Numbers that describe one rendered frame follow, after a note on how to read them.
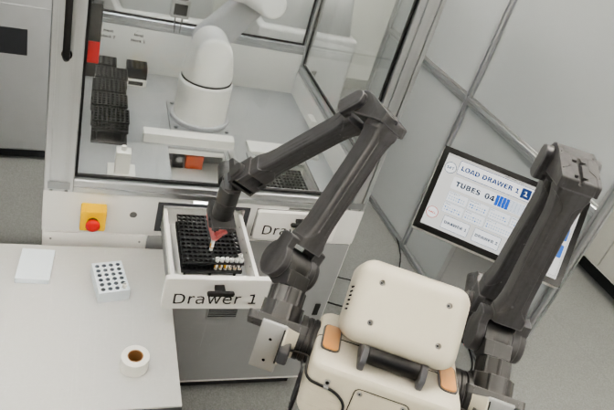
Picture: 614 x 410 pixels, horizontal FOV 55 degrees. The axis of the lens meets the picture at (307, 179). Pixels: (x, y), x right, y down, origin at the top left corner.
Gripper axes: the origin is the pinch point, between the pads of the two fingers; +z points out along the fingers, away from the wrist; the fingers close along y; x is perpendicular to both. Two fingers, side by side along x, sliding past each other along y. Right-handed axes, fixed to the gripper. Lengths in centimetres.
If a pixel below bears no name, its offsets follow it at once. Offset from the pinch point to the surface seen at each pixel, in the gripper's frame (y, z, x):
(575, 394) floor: -10, 95, -204
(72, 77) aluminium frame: 29, -27, 40
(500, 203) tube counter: 10, -12, -98
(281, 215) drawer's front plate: 19.0, 9.4, -27.0
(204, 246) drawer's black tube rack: 4.7, 9.5, 0.3
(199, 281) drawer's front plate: -11.8, 5.0, 4.4
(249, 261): -0.1, 10.1, -13.0
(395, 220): 117, 107, -155
